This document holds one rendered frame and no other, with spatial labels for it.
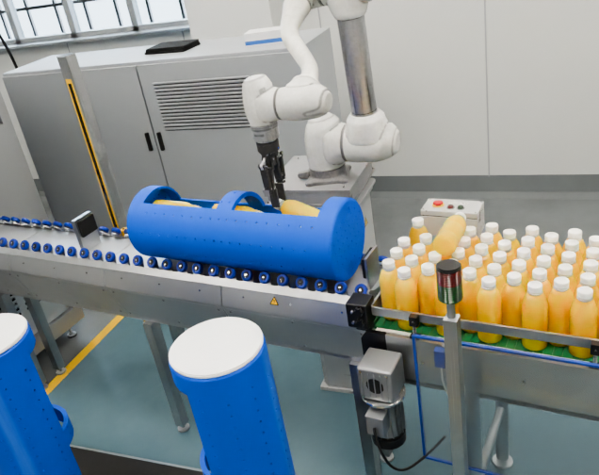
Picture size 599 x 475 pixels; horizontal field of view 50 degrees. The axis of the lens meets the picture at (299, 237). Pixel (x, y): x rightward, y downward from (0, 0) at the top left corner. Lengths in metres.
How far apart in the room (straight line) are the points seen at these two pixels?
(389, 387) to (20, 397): 1.19
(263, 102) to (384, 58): 2.82
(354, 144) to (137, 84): 1.92
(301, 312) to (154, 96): 2.19
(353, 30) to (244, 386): 1.32
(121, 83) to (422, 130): 2.17
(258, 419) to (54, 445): 0.84
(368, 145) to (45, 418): 1.53
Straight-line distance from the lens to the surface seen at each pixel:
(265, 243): 2.17
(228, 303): 2.43
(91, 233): 2.97
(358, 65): 2.47
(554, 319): 1.92
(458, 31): 4.68
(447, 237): 1.98
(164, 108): 4.08
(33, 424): 2.39
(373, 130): 2.53
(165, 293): 2.61
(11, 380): 2.29
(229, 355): 1.83
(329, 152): 2.62
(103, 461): 3.04
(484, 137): 4.86
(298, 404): 3.20
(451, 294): 1.67
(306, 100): 1.99
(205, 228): 2.30
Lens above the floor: 2.11
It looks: 27 degrees down
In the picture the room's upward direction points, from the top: 10 degrees counter-clockwise
